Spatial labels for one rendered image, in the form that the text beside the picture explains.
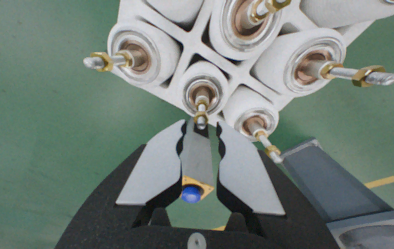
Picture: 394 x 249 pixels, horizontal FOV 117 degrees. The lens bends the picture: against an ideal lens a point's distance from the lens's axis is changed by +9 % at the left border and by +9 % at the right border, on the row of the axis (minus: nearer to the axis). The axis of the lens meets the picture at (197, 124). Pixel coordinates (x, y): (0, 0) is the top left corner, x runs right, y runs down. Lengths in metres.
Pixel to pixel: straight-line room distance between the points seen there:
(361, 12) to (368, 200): 0.49
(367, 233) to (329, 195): 0.09
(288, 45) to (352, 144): 0.72
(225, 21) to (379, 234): 0.61
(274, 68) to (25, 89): 0.88
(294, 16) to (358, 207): 0.54
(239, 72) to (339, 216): 0.52
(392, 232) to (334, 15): 0.53
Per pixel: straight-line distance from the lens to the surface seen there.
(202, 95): 0.19
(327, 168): 0.68
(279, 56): 0.25
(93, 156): 0.93
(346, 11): 0.30
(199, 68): 0.21
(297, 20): 0.32
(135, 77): 0.23
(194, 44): 0.28
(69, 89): 0.72
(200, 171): 0.28
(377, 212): 0.62
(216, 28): 0.21
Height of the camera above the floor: 0.46
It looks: 58 degrees down
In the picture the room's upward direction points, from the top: 174 degrees counter-clockwise
